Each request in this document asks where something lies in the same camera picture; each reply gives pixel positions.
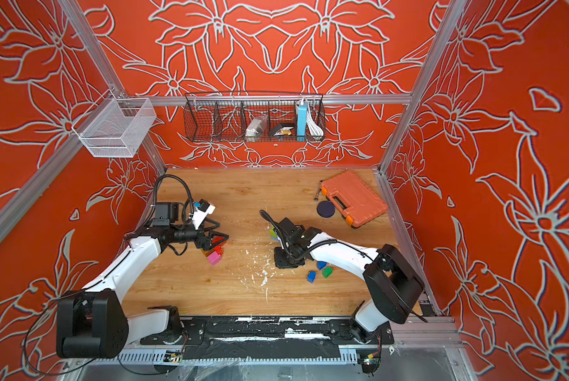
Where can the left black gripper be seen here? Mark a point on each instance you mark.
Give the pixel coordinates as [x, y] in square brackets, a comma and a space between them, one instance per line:
[206, 245]

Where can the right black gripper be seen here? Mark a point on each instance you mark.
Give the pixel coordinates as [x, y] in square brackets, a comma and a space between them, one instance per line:
[279, 262]

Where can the dark green lego brick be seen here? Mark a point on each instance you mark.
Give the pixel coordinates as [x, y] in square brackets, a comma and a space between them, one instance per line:
[327, 272]

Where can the small red lego brick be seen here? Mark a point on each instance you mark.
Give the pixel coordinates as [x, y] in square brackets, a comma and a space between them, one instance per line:
[219, 243]

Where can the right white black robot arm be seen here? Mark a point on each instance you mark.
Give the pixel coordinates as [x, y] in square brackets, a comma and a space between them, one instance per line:
[394, 285]

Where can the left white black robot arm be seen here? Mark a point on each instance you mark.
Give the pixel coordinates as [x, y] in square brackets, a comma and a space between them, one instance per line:
[91, 322]

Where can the dark round disc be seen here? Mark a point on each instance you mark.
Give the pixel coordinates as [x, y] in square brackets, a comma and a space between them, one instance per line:
[325, 209]

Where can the screwdriver bit beside case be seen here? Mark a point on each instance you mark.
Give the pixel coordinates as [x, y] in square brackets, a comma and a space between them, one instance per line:
[318, 192]

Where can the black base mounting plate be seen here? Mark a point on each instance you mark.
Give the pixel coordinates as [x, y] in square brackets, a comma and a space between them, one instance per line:
[272, 338]

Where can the orange plastic tool case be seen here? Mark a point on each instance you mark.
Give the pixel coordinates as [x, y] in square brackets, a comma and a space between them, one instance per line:
[356, 201]

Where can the grey plastic bag in basket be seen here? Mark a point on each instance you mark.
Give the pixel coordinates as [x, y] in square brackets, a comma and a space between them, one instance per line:
[256, 128]

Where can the black item in basket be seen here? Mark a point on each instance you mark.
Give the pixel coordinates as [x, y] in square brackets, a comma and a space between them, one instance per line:
[282, 130]

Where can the light blue box in basket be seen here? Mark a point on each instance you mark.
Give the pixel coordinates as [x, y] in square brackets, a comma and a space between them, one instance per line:
[302, 114]

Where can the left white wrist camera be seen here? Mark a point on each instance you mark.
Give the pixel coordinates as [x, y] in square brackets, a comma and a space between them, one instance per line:
[201, 210]

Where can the black wire wall basket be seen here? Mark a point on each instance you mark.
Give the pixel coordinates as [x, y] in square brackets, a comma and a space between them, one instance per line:
[223, 118]

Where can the white slotted cable duct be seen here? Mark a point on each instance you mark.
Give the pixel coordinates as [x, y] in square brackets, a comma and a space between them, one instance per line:
[150, 356]

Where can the clear acrylic wall box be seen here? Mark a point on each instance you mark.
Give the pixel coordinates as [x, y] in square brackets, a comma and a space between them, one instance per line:
[116, 128]

